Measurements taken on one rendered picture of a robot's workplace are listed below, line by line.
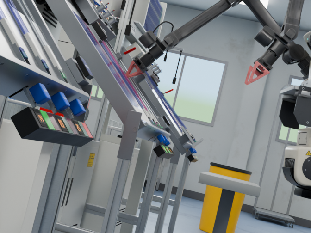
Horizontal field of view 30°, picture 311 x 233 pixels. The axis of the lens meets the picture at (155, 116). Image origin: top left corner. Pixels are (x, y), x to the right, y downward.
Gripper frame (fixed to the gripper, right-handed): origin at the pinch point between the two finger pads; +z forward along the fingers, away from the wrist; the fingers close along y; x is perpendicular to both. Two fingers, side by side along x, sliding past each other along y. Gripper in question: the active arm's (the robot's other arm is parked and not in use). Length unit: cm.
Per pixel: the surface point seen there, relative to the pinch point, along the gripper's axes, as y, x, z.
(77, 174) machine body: 16, 24, 43
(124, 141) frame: 65, 33, 11
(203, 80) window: -688, -79, -46
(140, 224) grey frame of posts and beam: -10, 57, 39
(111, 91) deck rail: 60, 16, 4
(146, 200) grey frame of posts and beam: -10, 50, 30
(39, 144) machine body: 61, 14, 36
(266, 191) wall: -688, 123, -12
